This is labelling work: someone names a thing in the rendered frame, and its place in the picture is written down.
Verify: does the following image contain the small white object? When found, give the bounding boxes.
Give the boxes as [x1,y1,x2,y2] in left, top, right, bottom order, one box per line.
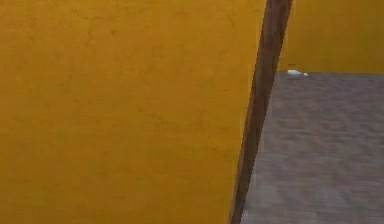
[286,69,309,78]

